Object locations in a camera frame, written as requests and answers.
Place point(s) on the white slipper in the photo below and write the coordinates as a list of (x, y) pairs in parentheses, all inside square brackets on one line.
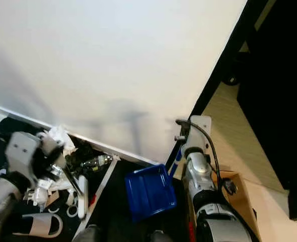
[(40, 224)]

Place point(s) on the crumpled white paper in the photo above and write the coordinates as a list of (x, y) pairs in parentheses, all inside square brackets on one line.
[(58, 133)]

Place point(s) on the clear plastic bottle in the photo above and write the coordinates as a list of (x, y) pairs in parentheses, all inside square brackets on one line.
[(97, 161)]

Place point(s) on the black furniture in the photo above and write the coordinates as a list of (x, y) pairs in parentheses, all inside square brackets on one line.
[(279, 101)]

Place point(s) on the grey right robot leg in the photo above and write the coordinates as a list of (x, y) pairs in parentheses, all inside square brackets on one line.
[(161, 237)]

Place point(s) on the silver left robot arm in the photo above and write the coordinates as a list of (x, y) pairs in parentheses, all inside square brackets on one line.
[(0, 196)]

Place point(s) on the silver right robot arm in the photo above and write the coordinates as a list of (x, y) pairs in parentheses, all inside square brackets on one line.
[(199, 176)]

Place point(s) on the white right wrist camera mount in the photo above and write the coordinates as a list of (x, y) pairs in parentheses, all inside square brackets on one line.
[(203, 126)]

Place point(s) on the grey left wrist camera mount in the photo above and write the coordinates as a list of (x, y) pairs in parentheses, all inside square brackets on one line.
[(22, 148)]

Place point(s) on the grey left robot leg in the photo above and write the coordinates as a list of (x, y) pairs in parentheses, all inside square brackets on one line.
[(90, 234)]

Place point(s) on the black caster wheel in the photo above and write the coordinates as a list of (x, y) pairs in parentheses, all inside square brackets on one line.
[(231, 78)]

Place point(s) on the brown cardboard box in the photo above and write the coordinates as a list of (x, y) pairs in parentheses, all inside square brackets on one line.
[(244, 201)]

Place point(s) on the grey robot leg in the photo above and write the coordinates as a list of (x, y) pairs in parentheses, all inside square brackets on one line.
[(90, 234), (161, 237)]

